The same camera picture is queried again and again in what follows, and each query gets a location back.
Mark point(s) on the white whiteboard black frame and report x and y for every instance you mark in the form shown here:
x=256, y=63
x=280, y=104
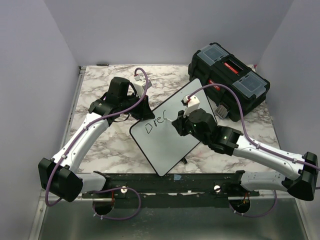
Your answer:
x=158, y=140

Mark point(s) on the black red toolbox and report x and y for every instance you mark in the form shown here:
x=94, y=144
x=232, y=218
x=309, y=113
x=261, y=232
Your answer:
x=215, y=65

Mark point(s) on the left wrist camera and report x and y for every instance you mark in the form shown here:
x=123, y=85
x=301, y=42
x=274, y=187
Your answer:
x=140, y=85

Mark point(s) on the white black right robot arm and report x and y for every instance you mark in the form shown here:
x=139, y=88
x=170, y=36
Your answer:
x=293, y=173

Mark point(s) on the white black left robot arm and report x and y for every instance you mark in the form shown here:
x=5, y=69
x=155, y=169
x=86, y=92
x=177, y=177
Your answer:
x=59, y=175

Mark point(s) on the aluminium side rail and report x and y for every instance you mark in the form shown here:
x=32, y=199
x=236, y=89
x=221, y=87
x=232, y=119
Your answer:
x=72, y=110

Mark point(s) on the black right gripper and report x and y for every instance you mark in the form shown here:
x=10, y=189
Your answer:
x=179, y=123

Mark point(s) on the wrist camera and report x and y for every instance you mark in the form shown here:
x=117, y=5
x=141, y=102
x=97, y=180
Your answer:
x=191, y=103
x=140, y=85

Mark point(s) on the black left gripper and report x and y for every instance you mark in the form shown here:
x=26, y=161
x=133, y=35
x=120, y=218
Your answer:
x=144, y=112

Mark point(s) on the blue tape piece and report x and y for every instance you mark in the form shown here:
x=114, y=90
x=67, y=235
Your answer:
x=177, y=177

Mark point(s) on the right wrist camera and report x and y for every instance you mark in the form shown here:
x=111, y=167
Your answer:
x=191, y=103

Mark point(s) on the black mounting base bar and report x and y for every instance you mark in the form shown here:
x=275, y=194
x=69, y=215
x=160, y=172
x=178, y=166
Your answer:
x=148, y=190

